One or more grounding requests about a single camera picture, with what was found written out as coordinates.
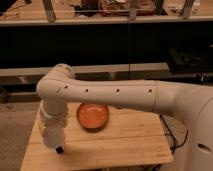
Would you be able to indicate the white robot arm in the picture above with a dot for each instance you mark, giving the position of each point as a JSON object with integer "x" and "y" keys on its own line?
{"x": 191, "y": 104}

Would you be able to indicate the black eraser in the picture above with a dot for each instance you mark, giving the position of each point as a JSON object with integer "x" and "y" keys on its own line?
{"x": 59, "y": 150}

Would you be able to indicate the orange bowl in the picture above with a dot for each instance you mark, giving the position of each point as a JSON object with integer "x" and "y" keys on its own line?
{"x": 92, "y": 116}

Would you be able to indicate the wooden table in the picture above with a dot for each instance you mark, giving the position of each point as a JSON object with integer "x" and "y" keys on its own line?
{"x": 130, "y": 138}

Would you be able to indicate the black box on shelf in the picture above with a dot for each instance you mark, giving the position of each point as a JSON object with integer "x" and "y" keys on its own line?
{"x": 190, "y": 61}

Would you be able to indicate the long metal shelf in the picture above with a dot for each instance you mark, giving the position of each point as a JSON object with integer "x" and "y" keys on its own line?
{"x": 159, "y": 71}

